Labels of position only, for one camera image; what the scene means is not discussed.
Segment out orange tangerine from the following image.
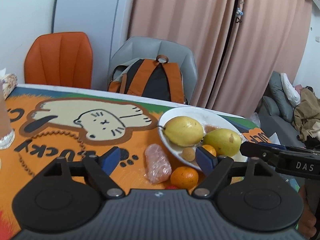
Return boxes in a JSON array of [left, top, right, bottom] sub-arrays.
[[170, 166, 199, 190]]

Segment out brown longan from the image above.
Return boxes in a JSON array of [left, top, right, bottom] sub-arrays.
[[181, 147, 195, 162]]

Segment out plastic-wrapped pink fruit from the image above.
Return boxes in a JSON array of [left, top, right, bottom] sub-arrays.
[[144, 144, 172, 184]]

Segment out right hand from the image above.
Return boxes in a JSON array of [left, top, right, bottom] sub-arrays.
[[298, 185, 317, 239]]

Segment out brown jacket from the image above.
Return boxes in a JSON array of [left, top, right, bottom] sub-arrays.
[[292, 87, 319, 142]]

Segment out grey sofa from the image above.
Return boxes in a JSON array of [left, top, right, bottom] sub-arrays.
[[257, 71, 320, 148]]

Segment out grey sofa cushion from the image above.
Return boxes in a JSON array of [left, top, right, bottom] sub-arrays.
[[268, 71, 293, 123]]

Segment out yellow pear right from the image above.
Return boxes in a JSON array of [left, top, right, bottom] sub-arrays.
[[203, 128, 242, 157]]

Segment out yellow pear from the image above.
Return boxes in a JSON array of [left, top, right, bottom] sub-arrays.
[[203, 128, 242, 157], [163, 116, 204, 147]]

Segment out small orange in plate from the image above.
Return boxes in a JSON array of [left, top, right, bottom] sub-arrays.
[[202, 145, 217, 156]]

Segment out cartoon cat table mat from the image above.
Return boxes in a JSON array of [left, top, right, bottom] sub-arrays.
[[0, 86, 281, 239]]

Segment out clear glass front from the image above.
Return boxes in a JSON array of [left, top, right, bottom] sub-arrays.
[[0, 81, 15, 150]]

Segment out white plate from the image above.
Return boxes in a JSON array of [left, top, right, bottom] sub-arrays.
[[158, 107, 240, 171]]

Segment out yellow pear left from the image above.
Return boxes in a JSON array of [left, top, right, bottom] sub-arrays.
[[163, 116, 204, 147]]

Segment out orange chair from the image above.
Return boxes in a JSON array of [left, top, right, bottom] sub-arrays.
[[24, 32, 93, 89]]

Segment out pink curtain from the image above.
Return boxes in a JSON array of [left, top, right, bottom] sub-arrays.
[[129, 0, 313, 116]]

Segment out orange black backpack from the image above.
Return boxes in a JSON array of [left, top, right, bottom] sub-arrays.
[[108, 55, 188, 104]]

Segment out grey chair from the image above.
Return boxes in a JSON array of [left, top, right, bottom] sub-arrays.
[[107, 36, 198, 103]]

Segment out white refrigerator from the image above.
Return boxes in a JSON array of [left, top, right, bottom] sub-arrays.
[[1, 0, 133, 90]]

